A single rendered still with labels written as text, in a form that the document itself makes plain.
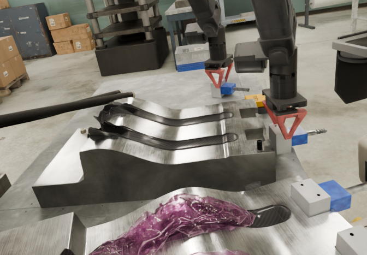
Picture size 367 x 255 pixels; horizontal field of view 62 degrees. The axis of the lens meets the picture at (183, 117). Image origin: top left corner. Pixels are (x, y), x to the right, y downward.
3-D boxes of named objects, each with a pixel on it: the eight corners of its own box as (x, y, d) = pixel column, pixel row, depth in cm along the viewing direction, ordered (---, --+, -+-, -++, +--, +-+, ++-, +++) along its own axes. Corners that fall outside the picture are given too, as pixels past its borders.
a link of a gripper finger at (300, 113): (277, 146, 67) (276, 107, 63) (266, 131, 73) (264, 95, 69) (307, 141, 67) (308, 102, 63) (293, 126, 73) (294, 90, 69)
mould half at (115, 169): (255, 128, 83) (253, 82, 78) (276, 189, 60) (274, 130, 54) (83, 146, 89) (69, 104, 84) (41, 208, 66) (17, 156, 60)
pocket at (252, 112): (258, 120, 76) (257, 106, 74) (261, 130, 71) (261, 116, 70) (240, 122, 76) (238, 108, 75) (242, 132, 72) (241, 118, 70)
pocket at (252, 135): (266, 142, 66) (265, 127, 65) (271, 155, 61) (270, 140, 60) (245, 144, 67) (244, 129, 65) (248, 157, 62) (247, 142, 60)
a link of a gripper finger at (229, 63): (209, 87, 107) (206, 61, 103) (218, 79, 112) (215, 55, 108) (227, 88, 104) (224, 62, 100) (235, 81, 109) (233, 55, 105)
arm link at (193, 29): (212, 25, 89) (216, 4, 92) (176, 29, 93) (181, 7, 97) (221, 51, 99) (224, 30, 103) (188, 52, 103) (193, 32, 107)
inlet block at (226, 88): (252, 94, 105) (250, 79, 103) (246, 100, 101) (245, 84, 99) (218, 92, 112) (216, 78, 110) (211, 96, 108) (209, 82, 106)
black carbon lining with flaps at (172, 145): (233, 117, 76) (230, 82, 72) (240, 152, 61) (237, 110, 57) (100, 132, 80) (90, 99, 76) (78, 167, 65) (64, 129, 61)
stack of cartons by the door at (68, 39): (97, 47, 700) (87, 9, 665) (92, 50, 671) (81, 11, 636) (62, 52, 711) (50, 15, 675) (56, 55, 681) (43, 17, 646)
